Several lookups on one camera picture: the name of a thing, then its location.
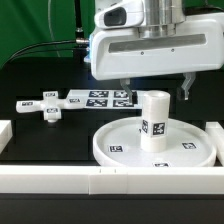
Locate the black cable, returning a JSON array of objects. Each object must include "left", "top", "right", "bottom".
[
  {"left": 13, "top": 47, "right": 89, "bottom": 59},
  {"left": 6, "top": 39, "right": 90, "bottom": 64}
]

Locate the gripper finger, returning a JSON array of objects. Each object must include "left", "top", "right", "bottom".
[
  {"left": 177, "top": 72, "right": 196, "bottom": 100},
  {"left": 120, "top": 79, "right": 133, "bottom": 103}
]

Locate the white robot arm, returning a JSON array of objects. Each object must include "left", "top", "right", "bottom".
[{"left": 89, "top": 0, "right": 224, "bottom": 94}]

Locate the white cross-shaped table base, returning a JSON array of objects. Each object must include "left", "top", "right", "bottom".
[{"left": 16, "top": 91, "right": 85, "bottom": 123}]

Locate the white right fence block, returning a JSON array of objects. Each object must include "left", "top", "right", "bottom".
[{"left": 206, "top": 122, "right": 224, "bottom": 167}]

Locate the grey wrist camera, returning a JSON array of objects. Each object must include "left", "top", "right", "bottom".
[{"left": 94, "top": 0, "right": 144, "bottom": 29}]

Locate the black vertical pole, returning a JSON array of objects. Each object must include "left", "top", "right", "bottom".
[{"left": 73, "top": 0, "right": 84, "bottom": 61}]

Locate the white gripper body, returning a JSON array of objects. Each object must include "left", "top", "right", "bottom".
[{"left": 91, "top": 21, "right": 224, "bottom": 80}]

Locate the white round table top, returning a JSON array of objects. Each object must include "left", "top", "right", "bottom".
[{"left": 93, "top": 117, "right": 216, "bottom": 167}]

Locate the white fence block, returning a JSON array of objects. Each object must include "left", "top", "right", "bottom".
[
  {"left": 206, "top": 122, "right": 224, "bottom": 167},
  {"left": 0, "top": 120, "right": 13, "bottom": 154}
]

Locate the black cable lower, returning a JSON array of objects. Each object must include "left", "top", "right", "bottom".
[{"left": 13, "top": 47, "right": 89, "bottom": 59}]

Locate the white marker plate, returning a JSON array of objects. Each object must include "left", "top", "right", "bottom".
[{"left": 64, "top": 90, "right": 144, "bottom": 110}]

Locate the black cable upper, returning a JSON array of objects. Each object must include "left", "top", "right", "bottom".
[{"left": 6, "top": 39, "right": 90, "bottom": 64}]

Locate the white left fence block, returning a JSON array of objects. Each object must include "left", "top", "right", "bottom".
[{"left": 0, "top": 120, "right": 13, "bottom": 154}]

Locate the white front fence bar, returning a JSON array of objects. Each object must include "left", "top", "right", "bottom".
[{"left": 0, "top": 165, "right": 224, "bottom": 195}]

